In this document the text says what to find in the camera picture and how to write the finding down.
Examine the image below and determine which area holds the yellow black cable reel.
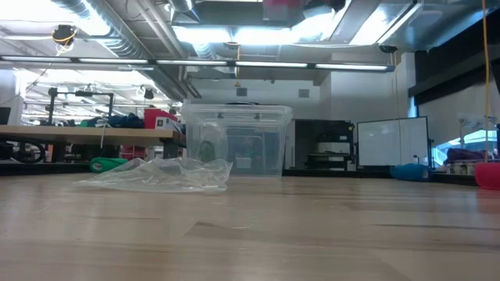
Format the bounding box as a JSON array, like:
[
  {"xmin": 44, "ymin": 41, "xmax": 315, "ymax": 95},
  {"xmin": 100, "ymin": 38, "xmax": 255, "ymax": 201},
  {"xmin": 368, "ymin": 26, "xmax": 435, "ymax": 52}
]
[{"xmin": 51, "ymin": 23, "xmax": 79, "ymax": 55}]

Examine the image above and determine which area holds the blue cloth pile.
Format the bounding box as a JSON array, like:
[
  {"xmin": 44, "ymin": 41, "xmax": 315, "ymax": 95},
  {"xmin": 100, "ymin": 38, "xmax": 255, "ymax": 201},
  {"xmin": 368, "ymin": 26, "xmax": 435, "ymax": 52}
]
[{"xmin": 79, "ymin": 112, "xmax": 146, "ymax": 130}]

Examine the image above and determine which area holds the red clamp handle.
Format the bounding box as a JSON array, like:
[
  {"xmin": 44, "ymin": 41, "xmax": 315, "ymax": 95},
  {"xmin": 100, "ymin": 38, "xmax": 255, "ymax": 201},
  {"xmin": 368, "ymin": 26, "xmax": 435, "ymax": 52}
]
[{"xmin": 473, "ymin": 161, "xmax": 500, "ymax": 191}]

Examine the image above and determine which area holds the grey metal frame workbench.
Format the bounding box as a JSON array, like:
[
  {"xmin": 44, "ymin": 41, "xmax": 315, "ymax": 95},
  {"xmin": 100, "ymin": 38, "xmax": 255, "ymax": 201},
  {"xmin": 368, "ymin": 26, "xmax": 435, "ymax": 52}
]
[{"xmin": 0, "ymin": 123, "xmax": 188, "ymax": 168}]

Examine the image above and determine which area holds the black coiled cable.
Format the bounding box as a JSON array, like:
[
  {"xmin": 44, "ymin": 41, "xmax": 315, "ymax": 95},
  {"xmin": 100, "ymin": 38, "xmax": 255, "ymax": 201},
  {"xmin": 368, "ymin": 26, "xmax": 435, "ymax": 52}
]
[{"xmin": 10, "ymin": 139, "xmax": 46, "ymax": 164}]

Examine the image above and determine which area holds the blue bandage roll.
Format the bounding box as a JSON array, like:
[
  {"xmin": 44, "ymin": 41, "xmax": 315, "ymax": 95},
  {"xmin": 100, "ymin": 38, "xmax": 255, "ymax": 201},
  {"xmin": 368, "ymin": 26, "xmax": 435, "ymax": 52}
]
[{"xmin": 390, "ymin": 162, "xmax": 434, "ymax": 183}]

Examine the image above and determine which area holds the red box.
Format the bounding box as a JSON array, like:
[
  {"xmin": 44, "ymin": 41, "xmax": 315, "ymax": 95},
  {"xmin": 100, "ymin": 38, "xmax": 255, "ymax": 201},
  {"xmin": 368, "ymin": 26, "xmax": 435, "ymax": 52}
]
[{"xmin": 142, "ymin": 108, "xmax": 183, "ymax": 132}]

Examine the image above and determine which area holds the green bandage roll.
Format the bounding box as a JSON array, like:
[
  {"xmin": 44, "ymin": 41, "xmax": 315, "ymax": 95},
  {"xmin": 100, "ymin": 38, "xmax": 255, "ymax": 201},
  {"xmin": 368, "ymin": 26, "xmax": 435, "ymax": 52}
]
[
  {"xmin": 197, "ymin": 138, "xmax": 218, "ymax": 163},
  {"xmin": 89, "ymin": 156, "xmax": 130, "ymax": 174}
]

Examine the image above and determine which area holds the clear plastic zipper bag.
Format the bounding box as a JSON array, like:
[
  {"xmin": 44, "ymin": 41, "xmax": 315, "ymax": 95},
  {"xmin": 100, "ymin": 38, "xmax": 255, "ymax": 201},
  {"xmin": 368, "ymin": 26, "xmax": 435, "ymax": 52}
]
[{"xmin": 73, "ymin": 156, "xmax": 234, "ymax": 194}]

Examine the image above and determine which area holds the clear plastic storage bin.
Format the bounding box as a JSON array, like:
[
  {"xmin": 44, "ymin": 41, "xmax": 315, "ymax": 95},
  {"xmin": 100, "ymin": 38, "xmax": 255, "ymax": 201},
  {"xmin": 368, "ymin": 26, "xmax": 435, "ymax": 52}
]
[{"xmin": 180, "ymin": 101, "xmax": 295, "ymax": 179}]

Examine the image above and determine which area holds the red drawer cabinet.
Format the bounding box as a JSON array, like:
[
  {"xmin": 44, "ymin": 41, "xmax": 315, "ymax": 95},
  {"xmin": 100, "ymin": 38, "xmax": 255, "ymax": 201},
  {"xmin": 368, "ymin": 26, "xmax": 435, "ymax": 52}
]
[{"xmin": 120, "ymin": 144, "xmax": 146, "ymax": 166}]

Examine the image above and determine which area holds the purple bag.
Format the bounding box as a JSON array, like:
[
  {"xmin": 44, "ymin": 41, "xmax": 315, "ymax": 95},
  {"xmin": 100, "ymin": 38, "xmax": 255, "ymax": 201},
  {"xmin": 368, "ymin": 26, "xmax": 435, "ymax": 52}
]
[{"xmin": 444, "ymin": 147, "xmax": 488, "ymax": 165}]

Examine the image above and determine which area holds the black shelf unit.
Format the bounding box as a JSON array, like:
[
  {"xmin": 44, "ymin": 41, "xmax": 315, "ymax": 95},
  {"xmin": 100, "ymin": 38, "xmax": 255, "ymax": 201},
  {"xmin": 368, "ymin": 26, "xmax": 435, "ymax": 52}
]
[{"xmin": 293, "ymin": 119, "xmax": 359, "ymax": 169}]

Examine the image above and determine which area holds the black pipe rig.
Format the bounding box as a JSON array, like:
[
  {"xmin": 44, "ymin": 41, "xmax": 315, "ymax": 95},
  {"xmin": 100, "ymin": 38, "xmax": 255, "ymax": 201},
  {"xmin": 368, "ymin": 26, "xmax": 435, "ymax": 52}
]
[{"xmin": 46, "ymin": 87, "xmax": 116, "ymax": 126}]

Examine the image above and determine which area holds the yellow hanging cable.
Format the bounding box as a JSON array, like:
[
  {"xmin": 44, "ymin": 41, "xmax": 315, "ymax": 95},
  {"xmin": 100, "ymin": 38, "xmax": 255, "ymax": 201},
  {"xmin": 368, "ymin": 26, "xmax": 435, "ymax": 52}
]
[{"xmin": 481, "ymin": 0, "xmax": 491, "ymax": 163}]

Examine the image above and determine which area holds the row of small jars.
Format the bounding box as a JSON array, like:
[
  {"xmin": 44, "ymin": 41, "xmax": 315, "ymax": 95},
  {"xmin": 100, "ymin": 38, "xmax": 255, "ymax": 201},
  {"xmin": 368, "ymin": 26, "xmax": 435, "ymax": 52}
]
[{"xmin": 445, "ymin": 162, "xmax": 477, "ymax": 176}]

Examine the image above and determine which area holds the white board panel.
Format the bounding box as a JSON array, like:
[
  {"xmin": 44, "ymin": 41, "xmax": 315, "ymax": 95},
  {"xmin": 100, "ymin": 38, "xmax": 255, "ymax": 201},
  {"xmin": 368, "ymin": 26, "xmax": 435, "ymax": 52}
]
[{"xmin": 356, "ymin": 116, "xmax": 430, "ymax": 168}]

